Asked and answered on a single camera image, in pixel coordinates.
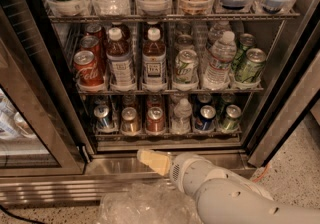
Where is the black cable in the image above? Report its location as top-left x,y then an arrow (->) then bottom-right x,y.
0,204 -> 46,224

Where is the white diet soda can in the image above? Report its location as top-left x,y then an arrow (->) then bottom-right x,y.
174,49 -> 198,84

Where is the clear plastic bag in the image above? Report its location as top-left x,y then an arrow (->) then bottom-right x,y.
95,182 -> 203,224

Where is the pepsi can bottom shelf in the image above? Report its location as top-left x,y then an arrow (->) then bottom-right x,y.
195,105 -> 216,131

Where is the green can bottom shelf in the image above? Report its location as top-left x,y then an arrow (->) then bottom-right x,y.
220,105 -> 242,131

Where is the tea bottle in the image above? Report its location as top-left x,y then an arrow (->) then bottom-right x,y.
142,28 -> 166,85
106,27 -> 135,86

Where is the blue can bottom left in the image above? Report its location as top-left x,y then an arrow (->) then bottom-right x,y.
94,105 -> 114,129

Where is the front red coke can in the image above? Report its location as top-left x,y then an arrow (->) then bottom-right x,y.
73,50 -> 104,87

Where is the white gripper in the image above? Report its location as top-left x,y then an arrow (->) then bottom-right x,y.
137,149 -> 230,200

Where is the right tea bottle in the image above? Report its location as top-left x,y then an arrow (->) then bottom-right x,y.
142,28 -> 166,85

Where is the red coke can bottom shelf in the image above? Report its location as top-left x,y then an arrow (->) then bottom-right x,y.
146,107 -> 165,133

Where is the water bottle middle shelf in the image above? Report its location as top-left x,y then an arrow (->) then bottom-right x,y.
204,31 -> 237,84

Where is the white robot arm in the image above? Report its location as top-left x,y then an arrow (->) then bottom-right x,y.
137,149 -> 320,224

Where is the gold can bottom shelf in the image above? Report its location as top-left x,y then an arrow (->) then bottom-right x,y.
121,107 -> 140,133

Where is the water bottle bottom shelf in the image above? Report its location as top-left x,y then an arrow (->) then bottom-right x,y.
171,98 -> 192,134

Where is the left tea bottle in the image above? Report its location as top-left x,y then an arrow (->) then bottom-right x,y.
106,27 -> 135,86

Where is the left glass fridge door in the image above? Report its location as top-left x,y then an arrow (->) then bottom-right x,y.
0,10 -> 84,177

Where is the front green soda can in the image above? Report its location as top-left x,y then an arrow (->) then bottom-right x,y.
235,48 -> 266,84

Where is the orange cable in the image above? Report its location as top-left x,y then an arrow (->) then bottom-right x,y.
251,162 -> 272,183

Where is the open steel fridge door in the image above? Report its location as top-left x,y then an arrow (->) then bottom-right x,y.
248,6 -> 320,167

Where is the rear green soda can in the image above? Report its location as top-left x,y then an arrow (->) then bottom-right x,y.
231,33 -> 256,72

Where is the green soda can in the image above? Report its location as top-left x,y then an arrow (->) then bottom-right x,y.
231,33 -> 256,72
235,48 -> 266,84

